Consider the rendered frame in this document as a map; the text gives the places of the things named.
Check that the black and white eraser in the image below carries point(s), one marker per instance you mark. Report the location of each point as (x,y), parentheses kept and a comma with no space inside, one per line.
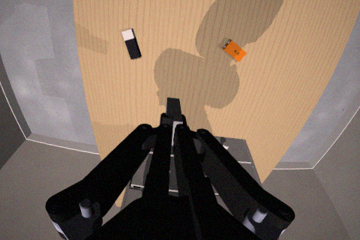
(131,43)

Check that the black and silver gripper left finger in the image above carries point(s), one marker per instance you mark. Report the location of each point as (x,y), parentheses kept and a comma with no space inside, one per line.
(77,211)

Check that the orange nine-volt battery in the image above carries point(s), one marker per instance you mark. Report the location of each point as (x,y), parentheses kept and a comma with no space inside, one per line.
(234,50)

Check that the white chest of drawers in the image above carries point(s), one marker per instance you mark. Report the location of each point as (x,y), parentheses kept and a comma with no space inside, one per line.
(251,164)

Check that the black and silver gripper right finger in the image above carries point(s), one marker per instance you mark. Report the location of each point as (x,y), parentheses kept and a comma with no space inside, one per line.
(196,153)

